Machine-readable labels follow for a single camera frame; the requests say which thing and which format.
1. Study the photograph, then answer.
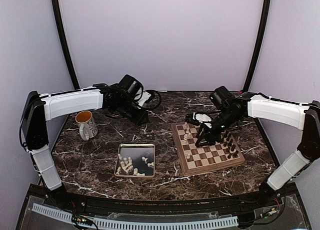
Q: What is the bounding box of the silver metal tray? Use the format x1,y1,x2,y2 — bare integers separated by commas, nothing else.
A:
114,143,156,178

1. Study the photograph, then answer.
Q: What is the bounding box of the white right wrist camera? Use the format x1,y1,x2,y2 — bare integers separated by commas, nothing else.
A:
185,112,212,126

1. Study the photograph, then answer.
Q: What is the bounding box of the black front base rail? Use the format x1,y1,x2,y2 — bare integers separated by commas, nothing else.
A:
24,184,301,218

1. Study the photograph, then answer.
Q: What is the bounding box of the white pieces pile in tray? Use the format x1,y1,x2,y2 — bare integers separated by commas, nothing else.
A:
114,154,155,177

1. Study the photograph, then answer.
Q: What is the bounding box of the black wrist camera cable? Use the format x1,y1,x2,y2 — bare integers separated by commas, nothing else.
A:
139,89,163,111

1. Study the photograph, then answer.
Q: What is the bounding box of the black frame post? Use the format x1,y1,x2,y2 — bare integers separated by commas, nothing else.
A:
51,0,80,90
242,0,271,92

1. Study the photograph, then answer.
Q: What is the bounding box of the white mug orange interior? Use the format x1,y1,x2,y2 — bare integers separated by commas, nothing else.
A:
75,110,98,141

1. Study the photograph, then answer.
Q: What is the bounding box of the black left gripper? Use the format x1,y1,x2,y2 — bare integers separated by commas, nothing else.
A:
113,97,150,126

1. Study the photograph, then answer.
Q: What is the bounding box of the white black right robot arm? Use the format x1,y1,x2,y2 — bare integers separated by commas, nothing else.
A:
189,86,320,207

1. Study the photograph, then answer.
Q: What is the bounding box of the white chess queen piece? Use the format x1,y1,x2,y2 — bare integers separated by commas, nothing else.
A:
183,135,188,144

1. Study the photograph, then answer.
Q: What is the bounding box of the left black frame post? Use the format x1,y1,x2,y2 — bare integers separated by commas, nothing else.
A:
51,0,80,90

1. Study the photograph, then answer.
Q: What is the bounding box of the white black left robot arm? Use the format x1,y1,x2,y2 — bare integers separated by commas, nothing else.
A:
18,75,162,208

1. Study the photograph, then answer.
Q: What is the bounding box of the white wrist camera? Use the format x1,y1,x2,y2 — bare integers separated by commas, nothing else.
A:
185,112,212,126
137,92,152,107

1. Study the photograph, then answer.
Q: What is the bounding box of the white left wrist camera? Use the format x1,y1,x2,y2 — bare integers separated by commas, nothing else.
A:
137,92,152,107

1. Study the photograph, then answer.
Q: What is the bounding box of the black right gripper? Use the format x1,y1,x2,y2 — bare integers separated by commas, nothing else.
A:
195,109,241,146

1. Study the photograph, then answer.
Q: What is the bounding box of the right black frame post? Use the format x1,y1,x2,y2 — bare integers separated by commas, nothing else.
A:
242,0,271,92

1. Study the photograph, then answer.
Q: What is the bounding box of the wooden chessboard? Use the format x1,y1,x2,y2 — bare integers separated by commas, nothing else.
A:
170,122,245,176

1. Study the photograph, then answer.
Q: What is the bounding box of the dark chess pieces row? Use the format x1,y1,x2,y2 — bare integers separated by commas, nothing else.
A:
221,131,239,160

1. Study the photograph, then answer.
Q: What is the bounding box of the white slotted cable duct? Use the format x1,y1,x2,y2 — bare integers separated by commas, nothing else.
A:
31,203,239,229

